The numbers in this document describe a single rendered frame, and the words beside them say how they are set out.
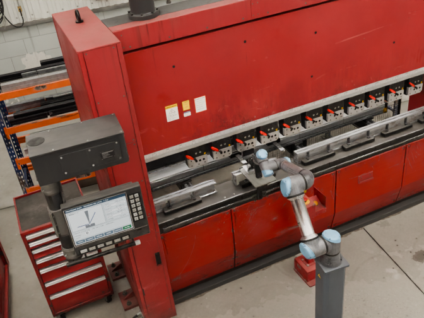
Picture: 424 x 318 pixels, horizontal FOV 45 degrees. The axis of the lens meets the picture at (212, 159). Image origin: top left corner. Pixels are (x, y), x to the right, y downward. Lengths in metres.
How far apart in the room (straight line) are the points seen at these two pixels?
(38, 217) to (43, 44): 3.99
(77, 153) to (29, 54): 4.94
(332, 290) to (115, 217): 1.54
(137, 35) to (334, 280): 2.02
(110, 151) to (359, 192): 2.56
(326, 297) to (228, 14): 1.99
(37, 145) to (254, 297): 2.30
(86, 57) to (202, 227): 1.66
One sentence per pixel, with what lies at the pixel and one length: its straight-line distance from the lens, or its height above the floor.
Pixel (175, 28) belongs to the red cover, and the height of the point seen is 2.23.
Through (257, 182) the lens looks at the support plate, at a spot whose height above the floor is 1.00.
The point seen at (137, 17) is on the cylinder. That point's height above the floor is 2.32.
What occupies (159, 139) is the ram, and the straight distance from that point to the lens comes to 3.57.
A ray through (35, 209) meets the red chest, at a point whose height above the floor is 0.98.
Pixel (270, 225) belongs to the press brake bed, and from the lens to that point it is 4.32.
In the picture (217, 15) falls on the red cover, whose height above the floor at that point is 2.25.
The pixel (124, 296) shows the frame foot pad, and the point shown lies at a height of 0.02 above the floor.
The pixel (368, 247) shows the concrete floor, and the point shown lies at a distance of 4.84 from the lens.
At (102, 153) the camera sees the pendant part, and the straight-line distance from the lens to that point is 2.83.
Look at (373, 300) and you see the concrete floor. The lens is 4.42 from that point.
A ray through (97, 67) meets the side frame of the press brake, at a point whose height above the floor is 2.19.
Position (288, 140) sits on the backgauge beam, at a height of 0.94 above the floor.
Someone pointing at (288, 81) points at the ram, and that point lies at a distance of 3.86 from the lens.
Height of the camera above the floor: 3.28
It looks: 33 degrees down
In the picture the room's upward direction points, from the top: 7 degrees counter-clockwise
